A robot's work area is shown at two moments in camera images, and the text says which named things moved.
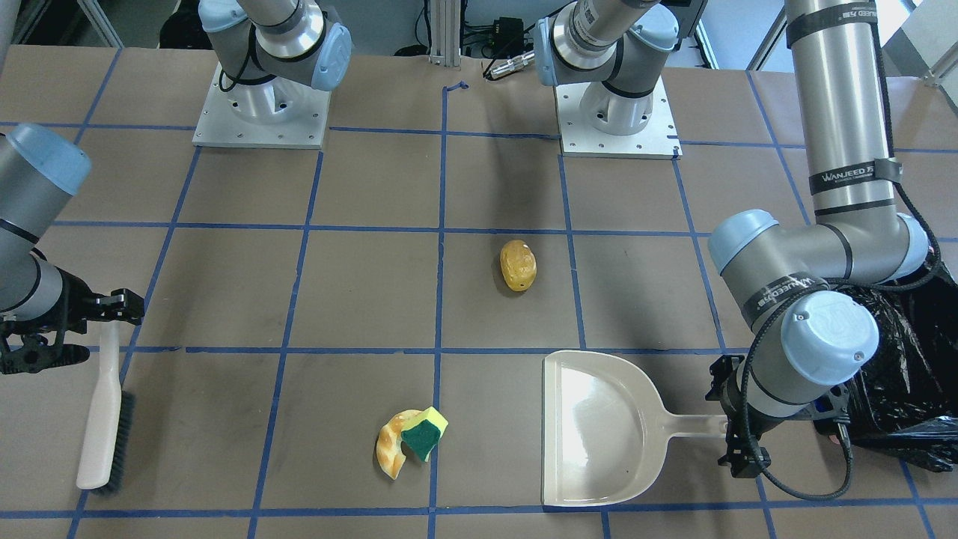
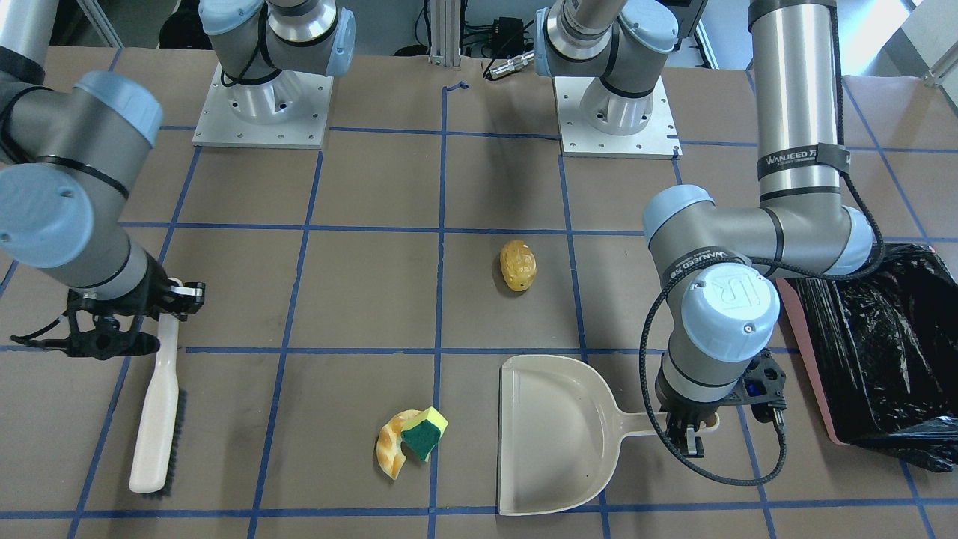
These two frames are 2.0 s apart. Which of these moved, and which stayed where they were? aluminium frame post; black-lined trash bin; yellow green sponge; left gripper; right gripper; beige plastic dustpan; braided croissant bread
Moved: beige plastic dustpan; left gripper; right gripper
Stayed: yellow green sponge; black-lined trash bin; braided croissant bread; aluminium frame post
